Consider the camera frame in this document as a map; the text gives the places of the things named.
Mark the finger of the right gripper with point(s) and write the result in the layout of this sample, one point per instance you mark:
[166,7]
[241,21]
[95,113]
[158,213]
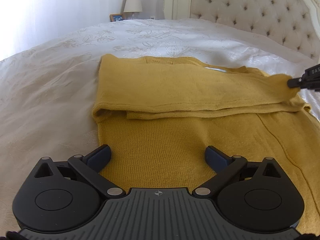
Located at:
[310,79]

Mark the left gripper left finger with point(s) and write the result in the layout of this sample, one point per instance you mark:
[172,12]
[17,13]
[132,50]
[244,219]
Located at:
[88,168]

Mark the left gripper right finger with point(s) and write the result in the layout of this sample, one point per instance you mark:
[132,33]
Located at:
[225,167]

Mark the yellow knit sweater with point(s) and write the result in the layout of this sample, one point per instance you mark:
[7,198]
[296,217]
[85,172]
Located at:
[159,114]

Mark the cream tufted headboard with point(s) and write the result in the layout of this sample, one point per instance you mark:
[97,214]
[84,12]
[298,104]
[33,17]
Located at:
[291,23]

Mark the white embroidered bedspread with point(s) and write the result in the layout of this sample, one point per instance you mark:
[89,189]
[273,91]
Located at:
[48,92]

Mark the white table lamp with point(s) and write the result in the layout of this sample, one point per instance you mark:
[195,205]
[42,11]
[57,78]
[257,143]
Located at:
[132,7]

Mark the wooden picture frame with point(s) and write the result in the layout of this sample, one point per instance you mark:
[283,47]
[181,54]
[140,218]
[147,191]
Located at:
[117,17]

